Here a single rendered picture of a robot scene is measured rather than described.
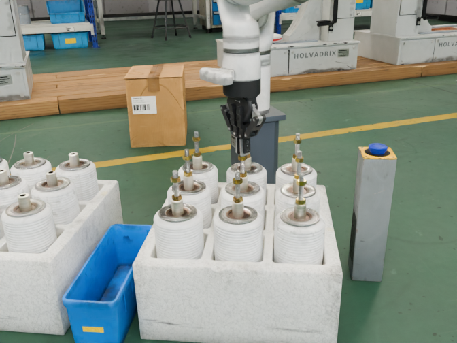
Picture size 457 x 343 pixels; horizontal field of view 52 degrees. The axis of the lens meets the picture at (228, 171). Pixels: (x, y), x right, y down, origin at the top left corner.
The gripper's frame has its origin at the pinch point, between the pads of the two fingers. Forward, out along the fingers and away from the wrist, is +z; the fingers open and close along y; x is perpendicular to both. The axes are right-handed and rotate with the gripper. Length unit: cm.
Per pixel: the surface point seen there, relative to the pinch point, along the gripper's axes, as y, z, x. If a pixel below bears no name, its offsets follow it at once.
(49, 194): 23.3, 10.2, 34.8
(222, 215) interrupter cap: -7.8, 9.7, 10.6
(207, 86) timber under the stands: 161, 28, -90
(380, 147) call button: -14.2, 2.3, -26.3
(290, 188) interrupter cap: -5.9, 9.9, -8.1
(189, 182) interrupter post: 6.5, 8.0, 9.6
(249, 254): -13.8, 16.1, 8.7
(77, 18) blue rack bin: 440, 6, -105
